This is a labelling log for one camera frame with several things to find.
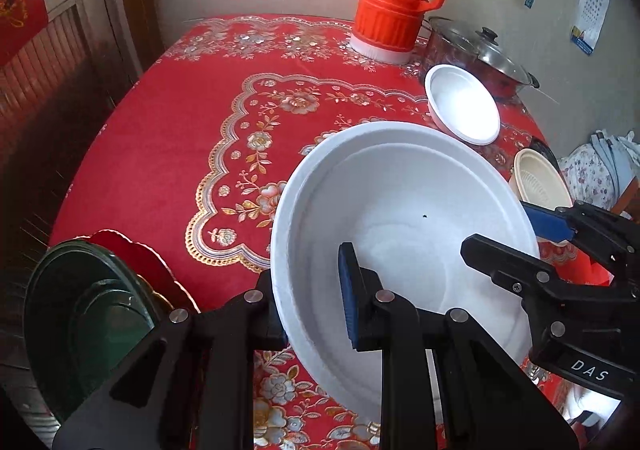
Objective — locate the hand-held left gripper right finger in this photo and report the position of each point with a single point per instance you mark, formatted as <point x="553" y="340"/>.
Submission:
<point x="348" y="300"/>

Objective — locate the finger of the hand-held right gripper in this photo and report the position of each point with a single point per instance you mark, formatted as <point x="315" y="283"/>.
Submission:
<point x="550" y="225"/>
<point x="500" y="260"/>

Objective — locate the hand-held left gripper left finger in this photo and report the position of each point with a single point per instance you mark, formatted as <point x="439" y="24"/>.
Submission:
<point x="260" y="320"/>

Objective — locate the dark green plastic bowl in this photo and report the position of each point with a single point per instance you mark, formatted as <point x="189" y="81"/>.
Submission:
<point x="75" y="320"/>

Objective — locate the cream patterned plastic bowl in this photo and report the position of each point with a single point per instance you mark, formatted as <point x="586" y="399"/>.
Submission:
<point x="537" y="175"/>

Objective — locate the red plastic bag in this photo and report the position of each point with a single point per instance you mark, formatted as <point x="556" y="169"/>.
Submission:
<point x="597" y="270"/>

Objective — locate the floral cloth pile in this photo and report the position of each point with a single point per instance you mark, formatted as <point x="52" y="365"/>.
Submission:
<point x="590" y="175"/>

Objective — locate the black dish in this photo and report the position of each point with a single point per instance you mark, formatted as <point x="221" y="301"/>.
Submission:
<point x="550" y="153"/>

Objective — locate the wooden chair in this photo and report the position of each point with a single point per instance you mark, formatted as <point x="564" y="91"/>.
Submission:
<point x="630" y="200"/>

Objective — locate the light blue cloth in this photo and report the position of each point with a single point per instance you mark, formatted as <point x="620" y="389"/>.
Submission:
<point x="612" y="155"/>

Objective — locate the small white paper bowl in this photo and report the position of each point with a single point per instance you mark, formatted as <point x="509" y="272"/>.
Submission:
<point x="462" y="100"/>

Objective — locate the glass pot lid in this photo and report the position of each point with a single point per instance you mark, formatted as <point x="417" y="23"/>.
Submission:
<point x="495" y="53"/>

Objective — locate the red floral tablecloth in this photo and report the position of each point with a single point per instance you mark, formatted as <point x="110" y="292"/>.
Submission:
<point x="200" y="140"/>

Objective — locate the steel cooking pot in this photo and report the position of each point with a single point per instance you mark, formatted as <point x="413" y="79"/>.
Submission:
<point x="447" y="55"/>

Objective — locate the wooden door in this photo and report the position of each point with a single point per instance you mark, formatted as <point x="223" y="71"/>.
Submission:
<point x="75" y="60"/>

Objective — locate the red door banner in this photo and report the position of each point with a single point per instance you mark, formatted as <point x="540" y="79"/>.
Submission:
<point x="20" y="5"/>

